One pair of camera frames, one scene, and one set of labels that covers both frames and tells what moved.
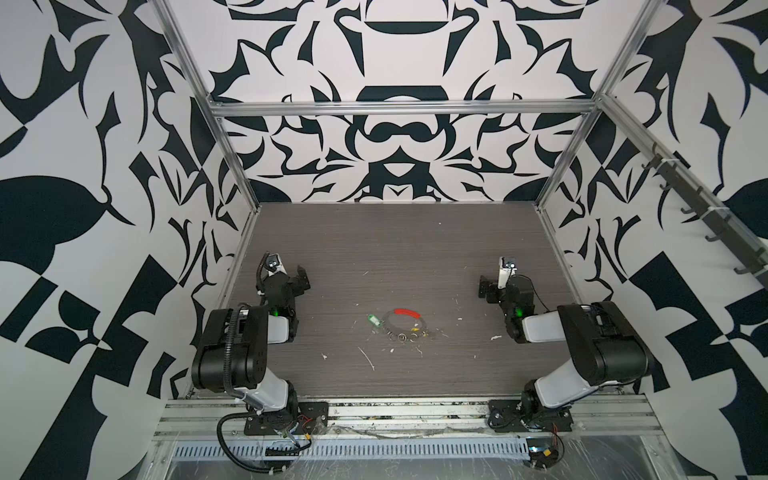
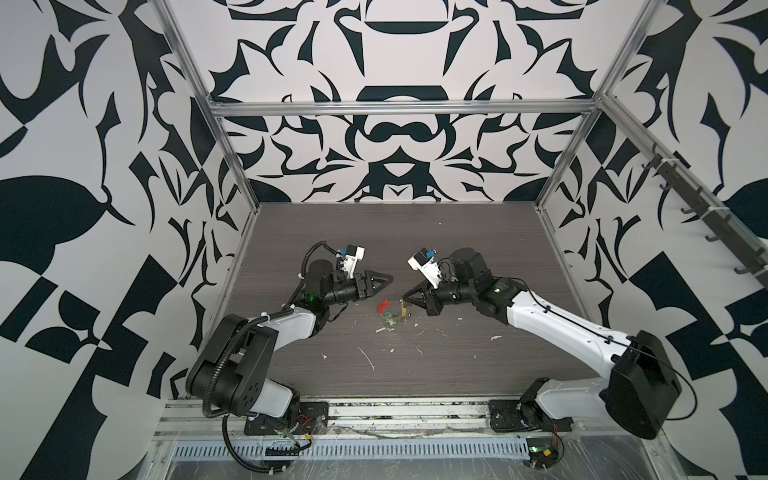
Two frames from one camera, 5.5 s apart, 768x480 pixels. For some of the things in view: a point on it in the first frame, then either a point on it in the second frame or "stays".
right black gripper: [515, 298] → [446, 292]
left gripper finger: [301, 282] → [377, 281]
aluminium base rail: [593, 417] stays
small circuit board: [543, 452] stays
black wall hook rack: [714, 213] stays
